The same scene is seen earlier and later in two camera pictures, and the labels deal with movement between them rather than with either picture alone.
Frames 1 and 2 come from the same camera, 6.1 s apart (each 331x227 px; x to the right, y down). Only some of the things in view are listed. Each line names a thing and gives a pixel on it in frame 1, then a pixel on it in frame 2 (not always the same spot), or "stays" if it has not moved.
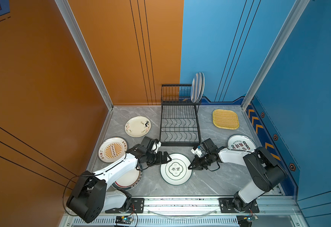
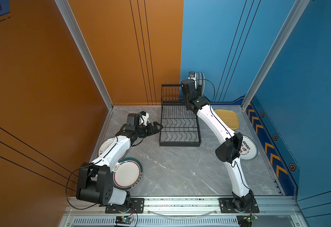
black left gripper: (160, 160) -> (150, 131)
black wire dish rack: (179, 124) stays
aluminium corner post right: (287, 27) stays
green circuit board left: (123, 220) stays
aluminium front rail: (267, 211) stays
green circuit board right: (246, 220) stays
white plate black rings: (176, 172) -> (197, 80)
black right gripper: (197, 165) -> (199, 92)
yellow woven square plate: (226, 119) stays
